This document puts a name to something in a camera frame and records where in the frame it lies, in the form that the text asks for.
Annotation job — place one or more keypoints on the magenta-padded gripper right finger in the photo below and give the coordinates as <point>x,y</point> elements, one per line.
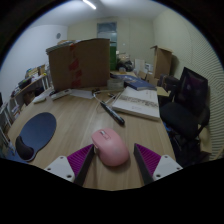
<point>165,165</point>

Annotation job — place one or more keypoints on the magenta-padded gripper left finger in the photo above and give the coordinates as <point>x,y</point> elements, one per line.
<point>61,166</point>

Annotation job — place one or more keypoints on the pink computer mouse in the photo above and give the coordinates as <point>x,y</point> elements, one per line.
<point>111,150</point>

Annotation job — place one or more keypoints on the blue mouse pad, black rest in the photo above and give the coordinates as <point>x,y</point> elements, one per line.
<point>37,130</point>

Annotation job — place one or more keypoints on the black office chair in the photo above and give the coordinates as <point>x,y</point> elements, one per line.
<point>186,110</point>

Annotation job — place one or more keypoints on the white book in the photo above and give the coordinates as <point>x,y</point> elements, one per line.
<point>136,103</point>

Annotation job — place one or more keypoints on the flat white remote control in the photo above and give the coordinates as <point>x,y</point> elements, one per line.
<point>42,96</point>

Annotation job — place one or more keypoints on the black marker pen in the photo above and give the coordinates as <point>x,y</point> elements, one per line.
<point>112,114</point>

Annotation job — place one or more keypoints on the white paper sheet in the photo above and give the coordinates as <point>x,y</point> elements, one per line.
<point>82,93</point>

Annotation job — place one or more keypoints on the blue book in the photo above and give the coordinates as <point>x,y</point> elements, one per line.
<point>136,82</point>

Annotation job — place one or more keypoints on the cluttered shelf unit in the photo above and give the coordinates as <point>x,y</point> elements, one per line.
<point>23,86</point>

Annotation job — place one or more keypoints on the clear plastic container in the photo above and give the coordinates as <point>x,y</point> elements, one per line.
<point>115,84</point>

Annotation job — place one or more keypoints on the open tall cardboard box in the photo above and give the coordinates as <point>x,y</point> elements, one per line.
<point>163,61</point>

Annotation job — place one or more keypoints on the large brown cardboard box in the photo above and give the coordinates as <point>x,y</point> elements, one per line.
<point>85,63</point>

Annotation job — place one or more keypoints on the door with glass pane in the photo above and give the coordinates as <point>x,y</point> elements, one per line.
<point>106,31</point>

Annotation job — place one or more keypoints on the ceiling tube light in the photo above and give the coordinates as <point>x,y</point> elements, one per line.
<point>89,4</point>

